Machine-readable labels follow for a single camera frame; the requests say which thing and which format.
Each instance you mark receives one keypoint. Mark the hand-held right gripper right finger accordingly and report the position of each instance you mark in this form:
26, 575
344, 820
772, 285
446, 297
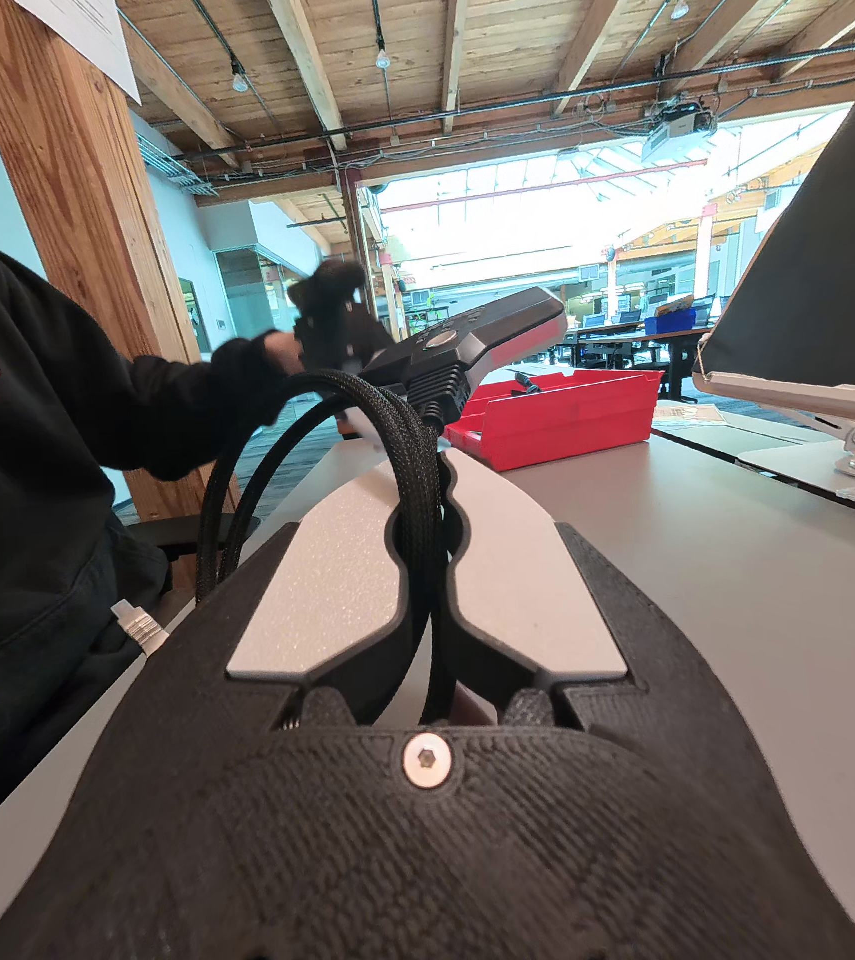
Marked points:
532, 592

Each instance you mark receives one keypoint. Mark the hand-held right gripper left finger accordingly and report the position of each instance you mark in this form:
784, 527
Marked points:
322, 592

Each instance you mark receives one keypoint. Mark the red plastic bin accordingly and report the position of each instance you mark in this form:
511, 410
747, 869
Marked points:
562, 427

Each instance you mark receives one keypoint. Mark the silver black video switch box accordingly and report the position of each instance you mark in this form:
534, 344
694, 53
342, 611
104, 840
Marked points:
502, 322

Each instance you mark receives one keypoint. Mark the person's left forearm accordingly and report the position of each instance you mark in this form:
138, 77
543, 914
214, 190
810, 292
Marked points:
195, 405

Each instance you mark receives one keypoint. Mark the grey desk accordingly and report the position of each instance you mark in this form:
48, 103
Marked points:
735, 600

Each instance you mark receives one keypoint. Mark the person's left hand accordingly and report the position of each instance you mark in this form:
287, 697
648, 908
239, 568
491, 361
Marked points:
289, 352

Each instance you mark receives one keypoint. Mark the person's right hand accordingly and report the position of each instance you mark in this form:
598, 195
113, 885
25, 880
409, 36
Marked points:
472, 709

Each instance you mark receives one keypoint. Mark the printed paper sheet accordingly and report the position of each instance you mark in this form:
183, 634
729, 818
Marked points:
686, 414

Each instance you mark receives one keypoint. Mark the row of office tables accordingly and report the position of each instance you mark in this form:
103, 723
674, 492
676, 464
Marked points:
622, 349

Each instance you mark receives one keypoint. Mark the wooden pillar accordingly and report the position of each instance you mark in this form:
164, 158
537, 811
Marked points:
75, 187

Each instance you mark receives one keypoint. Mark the blue storage bin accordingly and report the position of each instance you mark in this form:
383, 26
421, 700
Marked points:
671, 324

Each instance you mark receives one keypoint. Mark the person in black hoodie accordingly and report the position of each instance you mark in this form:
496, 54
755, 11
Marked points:
22, 487

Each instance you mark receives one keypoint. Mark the white paper sheet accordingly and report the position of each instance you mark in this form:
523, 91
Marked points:
90, 37

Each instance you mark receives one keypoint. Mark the ceiling projector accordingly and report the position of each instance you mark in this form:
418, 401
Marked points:
679, 133

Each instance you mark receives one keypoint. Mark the black backdrop board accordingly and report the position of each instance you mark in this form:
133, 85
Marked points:
832, 262

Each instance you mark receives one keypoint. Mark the dark framed wall picture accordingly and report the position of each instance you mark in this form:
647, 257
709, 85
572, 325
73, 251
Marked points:
193, 315

